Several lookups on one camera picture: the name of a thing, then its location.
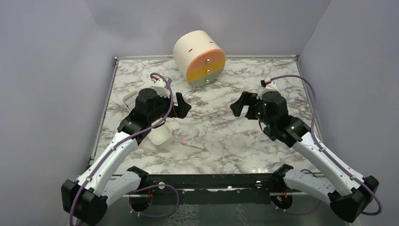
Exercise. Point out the white oblong tray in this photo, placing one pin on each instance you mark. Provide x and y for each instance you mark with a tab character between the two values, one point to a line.
161	136

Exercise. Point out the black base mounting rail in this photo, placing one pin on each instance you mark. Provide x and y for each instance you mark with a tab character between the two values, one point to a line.
203	189

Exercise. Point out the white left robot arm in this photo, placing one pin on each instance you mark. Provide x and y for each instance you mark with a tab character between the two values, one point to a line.
88	197

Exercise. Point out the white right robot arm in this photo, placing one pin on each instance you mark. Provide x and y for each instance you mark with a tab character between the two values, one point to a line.
346	191

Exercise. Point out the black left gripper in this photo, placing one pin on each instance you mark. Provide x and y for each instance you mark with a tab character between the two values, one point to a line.
183	107

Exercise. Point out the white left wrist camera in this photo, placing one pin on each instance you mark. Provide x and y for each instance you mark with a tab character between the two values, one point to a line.
161	87

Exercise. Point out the orange capped syringe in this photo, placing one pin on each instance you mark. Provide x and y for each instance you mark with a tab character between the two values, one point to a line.
193	146

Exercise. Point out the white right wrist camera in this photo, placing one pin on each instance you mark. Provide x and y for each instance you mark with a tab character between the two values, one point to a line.
267	86

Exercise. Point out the cream round drawer cabinet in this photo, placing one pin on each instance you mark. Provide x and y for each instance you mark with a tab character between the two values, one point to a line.
199	59

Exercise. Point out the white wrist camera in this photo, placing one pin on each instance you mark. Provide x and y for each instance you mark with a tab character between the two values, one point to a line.
161	87
267	86

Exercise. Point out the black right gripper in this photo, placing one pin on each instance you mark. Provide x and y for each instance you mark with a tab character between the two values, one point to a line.
246	98

